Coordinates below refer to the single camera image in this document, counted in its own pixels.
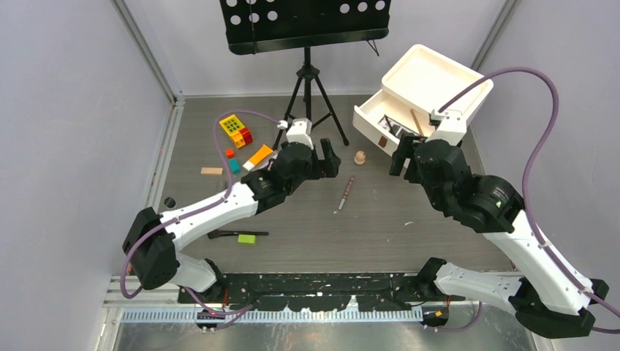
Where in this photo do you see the green rectangular block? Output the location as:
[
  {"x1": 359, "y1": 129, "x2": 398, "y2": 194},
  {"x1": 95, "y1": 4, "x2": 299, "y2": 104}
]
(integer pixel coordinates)
[{"x1": 237, "y1": 234, "x2": 257, "y2": 245}]

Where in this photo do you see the orange white tube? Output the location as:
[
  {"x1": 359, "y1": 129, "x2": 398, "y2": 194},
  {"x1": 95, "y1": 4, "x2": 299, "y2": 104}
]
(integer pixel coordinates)
[{"x1": 243, "y1": 145, "x2": 273, "y2": 172}]

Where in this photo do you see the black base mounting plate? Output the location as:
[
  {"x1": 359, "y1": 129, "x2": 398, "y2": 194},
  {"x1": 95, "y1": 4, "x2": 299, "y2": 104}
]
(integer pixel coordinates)
[{"x1": 197, "y1": 273, "x2": 447, "y2": 312}]

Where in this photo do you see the clear small cup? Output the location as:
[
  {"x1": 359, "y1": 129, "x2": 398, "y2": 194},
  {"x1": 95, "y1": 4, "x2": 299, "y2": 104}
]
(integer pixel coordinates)
[{"x1": 163, "y1": 197, "x2": 176, "y2": 209}]

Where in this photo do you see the white drawer organizer box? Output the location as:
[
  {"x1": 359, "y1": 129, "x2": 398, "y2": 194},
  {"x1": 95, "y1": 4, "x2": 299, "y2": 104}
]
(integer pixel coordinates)
[{"x1": 381, "y1": 44, "x2": 494, "y2": 126}]

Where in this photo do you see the beige rectangular block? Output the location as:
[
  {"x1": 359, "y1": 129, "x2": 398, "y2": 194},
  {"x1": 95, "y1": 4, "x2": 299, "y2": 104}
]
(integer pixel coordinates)
[{"x1": 200, "y1": 167, "x2": 224, "y2": 176}]

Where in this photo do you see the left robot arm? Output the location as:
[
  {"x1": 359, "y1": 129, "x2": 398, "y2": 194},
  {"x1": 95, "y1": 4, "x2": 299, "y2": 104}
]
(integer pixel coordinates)
[{"x1": 122, "y1": 138, "x2": 341, "y2": 303}]

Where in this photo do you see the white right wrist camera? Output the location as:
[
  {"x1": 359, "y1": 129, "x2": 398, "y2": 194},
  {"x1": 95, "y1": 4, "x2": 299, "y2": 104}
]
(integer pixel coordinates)
[{"x1": 426, "y1": 109, "x2": 469, "y2": 146}]

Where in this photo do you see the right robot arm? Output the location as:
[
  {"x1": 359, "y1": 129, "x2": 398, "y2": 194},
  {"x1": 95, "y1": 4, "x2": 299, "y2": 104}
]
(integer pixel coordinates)
[{"x1": 390, "y1": 133, "x2": 609, "y2": 339}]

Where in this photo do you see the black music stand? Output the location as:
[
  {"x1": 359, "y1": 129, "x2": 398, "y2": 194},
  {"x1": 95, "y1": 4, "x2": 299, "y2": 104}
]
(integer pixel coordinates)
[{"x1": 219, "y1": 0, "x2": 391, "y2": 146}]

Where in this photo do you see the teal block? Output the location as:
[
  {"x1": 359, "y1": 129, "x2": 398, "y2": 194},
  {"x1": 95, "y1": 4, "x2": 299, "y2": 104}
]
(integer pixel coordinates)
[{"x1": 228, "y1": 158, "x2": 241, "y2": 174}]

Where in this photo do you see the red orange toy block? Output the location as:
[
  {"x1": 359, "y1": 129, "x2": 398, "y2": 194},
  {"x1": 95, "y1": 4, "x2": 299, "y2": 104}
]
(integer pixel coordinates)
[{"x1": 231, "y1": 127, "x2": 253, "y2": 149}]

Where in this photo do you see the thin tan wooden pencil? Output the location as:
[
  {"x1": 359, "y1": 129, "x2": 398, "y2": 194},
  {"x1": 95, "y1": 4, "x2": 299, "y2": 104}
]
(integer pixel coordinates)
[{"x1": 410, "y1": 109, "x2": 425, "y2": 137}]

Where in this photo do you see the yellow green toy block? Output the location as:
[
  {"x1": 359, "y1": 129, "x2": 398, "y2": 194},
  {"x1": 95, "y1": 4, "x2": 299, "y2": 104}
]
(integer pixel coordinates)
[{"x1": 219, "y1": 114, "x2": 245, "y2": 137}]

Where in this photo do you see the wooden knob figure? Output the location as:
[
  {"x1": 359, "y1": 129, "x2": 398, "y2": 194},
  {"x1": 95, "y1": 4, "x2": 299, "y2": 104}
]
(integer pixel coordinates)
[{"x1": 354, "y1": 151, "x2": 366, "y2": 165}]

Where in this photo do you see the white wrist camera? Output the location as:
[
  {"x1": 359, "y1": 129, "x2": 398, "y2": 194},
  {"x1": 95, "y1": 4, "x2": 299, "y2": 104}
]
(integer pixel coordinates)
[
  {"x1": 277, "y1": 118, "x2": 314, "y2": 150},
  {"x1": 426, "y1": 109, "x2": 469, "y2": 146}
]

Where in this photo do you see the white drawer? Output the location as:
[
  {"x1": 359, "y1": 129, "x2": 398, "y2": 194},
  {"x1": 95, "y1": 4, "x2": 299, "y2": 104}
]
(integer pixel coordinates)
[{"x1": 352, "y1": 89, "x2": 435, "y2": 156}]

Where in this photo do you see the red silver lip pen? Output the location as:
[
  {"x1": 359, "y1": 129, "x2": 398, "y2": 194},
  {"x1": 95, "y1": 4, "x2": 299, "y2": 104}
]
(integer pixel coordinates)
[{"x1": 337, "y1": 176, "x2": 355, "y2": 211}]

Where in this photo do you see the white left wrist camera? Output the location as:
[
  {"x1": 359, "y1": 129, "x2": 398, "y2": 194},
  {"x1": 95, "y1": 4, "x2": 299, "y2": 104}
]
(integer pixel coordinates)
[{"x1": 277, "y1": 118, "x2": 314, "y2": 150}]

